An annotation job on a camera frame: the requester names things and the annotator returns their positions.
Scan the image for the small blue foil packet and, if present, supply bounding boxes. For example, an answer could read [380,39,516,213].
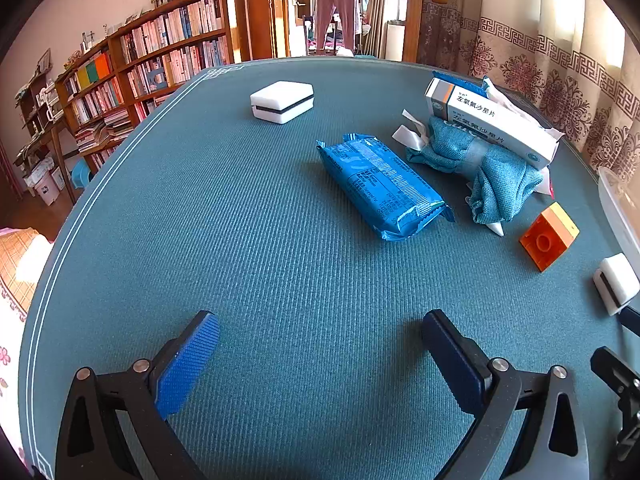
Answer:
[431,71,488,98]

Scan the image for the small wooden side shelf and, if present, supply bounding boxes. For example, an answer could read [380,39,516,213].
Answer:
[12,49,68,196]

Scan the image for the woven bamboo mat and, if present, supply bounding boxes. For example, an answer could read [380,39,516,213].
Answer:
[0,227,51,316]

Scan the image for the white eraser block black stripe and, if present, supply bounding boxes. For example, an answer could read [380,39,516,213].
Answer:
[250,80,316,126]
[593,253,640,317]

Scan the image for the white cylindrical bin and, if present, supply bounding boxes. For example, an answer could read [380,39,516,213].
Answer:
[385,20,406,61]

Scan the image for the orange yellow toy brick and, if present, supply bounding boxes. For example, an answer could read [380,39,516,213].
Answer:
[519,201,581,273]

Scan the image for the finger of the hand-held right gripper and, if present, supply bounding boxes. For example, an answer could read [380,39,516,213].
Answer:
[619,304,640,337]
[590,346,640,411]

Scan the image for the hanging mauve pants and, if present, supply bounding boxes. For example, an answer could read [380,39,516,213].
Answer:
[313,0,362,56]

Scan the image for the white storage bins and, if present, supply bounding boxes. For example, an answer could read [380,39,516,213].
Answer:
[24,157,68,207]

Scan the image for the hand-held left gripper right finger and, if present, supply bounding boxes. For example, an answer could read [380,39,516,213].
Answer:
[421,309,591,480]

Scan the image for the blue plastic stool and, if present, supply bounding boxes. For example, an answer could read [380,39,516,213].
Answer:
[70,159,93,188]

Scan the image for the wooden bookshelf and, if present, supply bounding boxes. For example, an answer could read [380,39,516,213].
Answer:
[54,0,242,177]

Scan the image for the wooden door frame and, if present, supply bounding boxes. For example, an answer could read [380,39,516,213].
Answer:
[246,0,313,62]

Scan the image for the red white glue packet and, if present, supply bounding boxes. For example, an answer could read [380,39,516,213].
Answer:
[535,167,557,200]

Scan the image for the clear plastic wrapper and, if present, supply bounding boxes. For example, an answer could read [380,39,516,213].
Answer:
[482,76,566,141]

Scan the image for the wooden door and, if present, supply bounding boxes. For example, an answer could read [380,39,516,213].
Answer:
[402,0,426,63]

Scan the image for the clear plastic bowl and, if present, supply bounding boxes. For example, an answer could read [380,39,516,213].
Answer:
[597,166,640,271]

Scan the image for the teal towel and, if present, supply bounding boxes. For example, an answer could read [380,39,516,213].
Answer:
[392,110,546,226]

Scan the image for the floral printed blanket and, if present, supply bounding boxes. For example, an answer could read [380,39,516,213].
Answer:
[0,227,56,461]

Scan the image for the rows of books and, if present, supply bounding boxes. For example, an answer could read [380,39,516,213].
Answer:
[62,0,232,161]

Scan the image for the blue snack packet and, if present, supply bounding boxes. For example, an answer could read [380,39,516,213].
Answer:
[316,132,456,243]

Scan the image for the white orange medicine box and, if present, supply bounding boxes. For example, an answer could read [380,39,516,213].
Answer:
[425,79,563,170]

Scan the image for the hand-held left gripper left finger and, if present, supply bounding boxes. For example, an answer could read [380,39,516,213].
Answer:
[55,310,221,480]

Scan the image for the patterned beige curtain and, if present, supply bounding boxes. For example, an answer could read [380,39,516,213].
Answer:
[417,0,640,181]

